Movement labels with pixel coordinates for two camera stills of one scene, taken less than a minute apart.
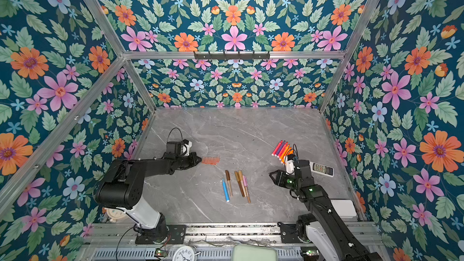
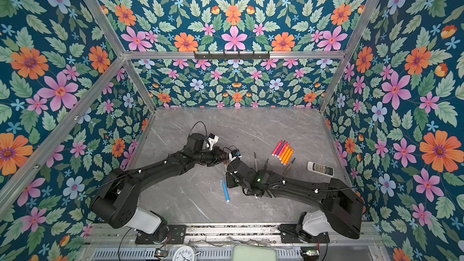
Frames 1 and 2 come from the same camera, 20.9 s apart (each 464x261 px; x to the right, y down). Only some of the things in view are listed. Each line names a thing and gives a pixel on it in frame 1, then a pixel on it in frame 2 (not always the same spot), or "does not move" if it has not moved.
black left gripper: x=192 y=156 -> x=215 y=153
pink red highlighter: x=277 y=150 does not move
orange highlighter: x=286 y=156 does not move
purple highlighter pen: x=280 y=148 does not move
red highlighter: x=283 y=151 does not move
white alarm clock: x=185 y=253 does not move
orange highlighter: x=284 y=153 does not move
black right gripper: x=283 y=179 -> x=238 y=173
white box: x=290 y=167 -> x=234 y=154
